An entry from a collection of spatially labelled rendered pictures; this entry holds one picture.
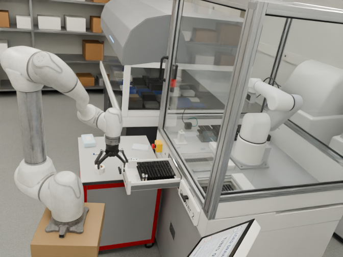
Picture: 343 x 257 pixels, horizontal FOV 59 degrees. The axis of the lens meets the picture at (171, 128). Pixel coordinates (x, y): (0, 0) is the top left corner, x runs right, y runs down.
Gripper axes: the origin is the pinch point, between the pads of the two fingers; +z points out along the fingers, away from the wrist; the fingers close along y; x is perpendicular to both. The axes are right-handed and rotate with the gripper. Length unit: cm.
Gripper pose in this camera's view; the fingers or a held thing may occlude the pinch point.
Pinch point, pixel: (111, 171)
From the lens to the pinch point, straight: 191.5
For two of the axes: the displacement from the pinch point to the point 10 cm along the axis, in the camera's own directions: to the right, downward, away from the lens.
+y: 9.5, -0.2, 3.2
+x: -2.9, -4.5, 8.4
